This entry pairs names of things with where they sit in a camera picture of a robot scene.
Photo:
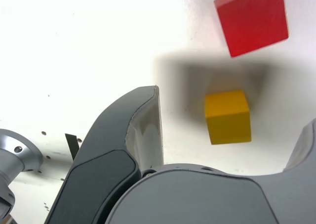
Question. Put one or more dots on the black tape strip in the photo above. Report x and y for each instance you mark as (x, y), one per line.
(72, 145)

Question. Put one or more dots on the red cube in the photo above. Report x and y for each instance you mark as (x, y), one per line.
(251, 21)

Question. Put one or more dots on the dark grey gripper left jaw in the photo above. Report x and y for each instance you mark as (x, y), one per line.
(98, 174)

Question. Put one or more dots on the yellow cube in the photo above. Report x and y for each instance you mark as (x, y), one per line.
(228, 120)

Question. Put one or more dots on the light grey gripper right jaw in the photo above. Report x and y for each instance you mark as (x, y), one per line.
(197, 199)

